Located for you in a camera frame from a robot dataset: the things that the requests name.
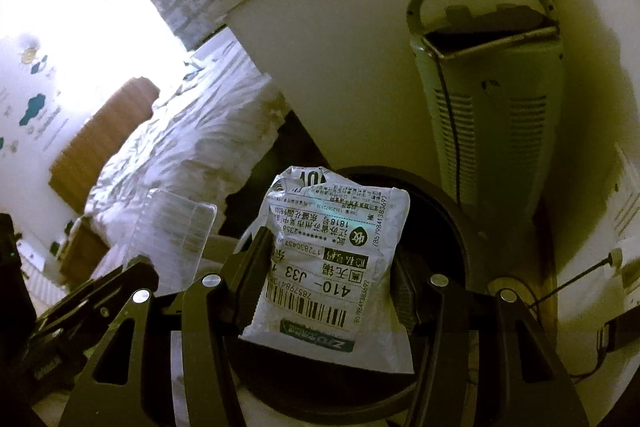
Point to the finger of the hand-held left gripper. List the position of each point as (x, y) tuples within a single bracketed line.
[(100, 297), (45, 367)]

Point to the blue cloud wall sticker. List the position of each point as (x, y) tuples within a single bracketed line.
[(34, 109)]

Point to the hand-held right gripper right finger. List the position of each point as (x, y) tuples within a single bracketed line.
[(402, 292)]

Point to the black round trash bin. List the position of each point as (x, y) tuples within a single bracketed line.
[(455, 232)]

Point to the clear plastic tray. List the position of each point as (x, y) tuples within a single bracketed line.
[(170, 232)]

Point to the bed with white bedding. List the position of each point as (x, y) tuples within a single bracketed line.
[(200, 122)]

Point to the pale green tower heater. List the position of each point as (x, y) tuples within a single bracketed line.
[(500, 122)]

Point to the white courier bag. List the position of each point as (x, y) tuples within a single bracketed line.
[(325, 257)]

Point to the wooden nightstand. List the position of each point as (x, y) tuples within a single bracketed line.
[(85, 252)]

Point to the wooden headboard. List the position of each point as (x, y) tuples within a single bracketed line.
[(100, 142)]

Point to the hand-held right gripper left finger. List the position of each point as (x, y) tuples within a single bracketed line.
[(257, 272)]

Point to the dark power adapter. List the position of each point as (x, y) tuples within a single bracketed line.
[(620, 332)]

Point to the white desk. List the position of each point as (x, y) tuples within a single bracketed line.
[(340, 57)]

